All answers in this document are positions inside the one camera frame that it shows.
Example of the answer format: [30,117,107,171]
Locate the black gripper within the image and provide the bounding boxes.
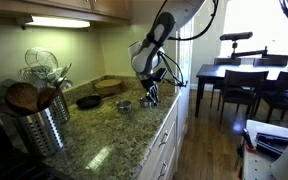
[141,74,161,106]

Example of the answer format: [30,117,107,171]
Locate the medium metal measuring pot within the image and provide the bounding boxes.
[138,96,156,109]

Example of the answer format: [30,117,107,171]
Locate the small metal cup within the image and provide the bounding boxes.
[115,99,133,120]

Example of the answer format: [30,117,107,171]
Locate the light base cabinet drawers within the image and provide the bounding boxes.
[136,94,182,180]

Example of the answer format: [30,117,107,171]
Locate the black cast iron skillet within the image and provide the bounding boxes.
[75,94,118,111]

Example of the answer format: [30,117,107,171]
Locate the dark dining table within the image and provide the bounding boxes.
[194,59,288,118]

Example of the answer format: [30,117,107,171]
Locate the slim perforated steel utensil holder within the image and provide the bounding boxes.
[50,88,71,125]

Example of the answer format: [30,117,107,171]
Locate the metal serving spoon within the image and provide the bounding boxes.
[52,62,73,88]

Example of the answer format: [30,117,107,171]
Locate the black red hand tool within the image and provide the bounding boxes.
[240,128,256,152]

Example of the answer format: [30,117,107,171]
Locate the plain wooden spoon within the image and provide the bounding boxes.
[37,85,58,112]

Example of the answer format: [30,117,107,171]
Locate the large perforated steel utensil holder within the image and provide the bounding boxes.
[13,106,66,158]

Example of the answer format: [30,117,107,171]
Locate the under-cabinet light bar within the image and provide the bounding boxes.
[16,14,92,30]

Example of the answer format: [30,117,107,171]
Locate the wooden upper cabinet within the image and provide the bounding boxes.
[0,0,132,25]

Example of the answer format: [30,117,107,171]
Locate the perforated robot cart top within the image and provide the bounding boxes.
[240,119,288,180]

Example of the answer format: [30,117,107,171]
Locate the black case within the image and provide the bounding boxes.
[255,131,288,157]

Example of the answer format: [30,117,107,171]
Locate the bright window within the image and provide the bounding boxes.
[218,0,288,58]

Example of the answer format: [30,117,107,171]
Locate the slotted wooden spoon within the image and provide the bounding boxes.
[4,82,40,115]

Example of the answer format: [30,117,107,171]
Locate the stainless gas stove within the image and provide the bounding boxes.
[0,128,72,180]

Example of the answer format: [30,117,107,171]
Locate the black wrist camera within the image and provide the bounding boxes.
[151,67,169,83]

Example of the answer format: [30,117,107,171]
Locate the metal drawer handle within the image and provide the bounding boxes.
[156,160,169,180]
[157,131,170,148]

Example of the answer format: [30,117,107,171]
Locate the black stereo camera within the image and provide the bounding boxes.
[219,31,254,42]

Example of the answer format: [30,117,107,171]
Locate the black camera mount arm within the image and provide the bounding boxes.
[229,40,288,62]

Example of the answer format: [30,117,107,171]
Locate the wire whisk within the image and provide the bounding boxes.
[17,66,41,89]

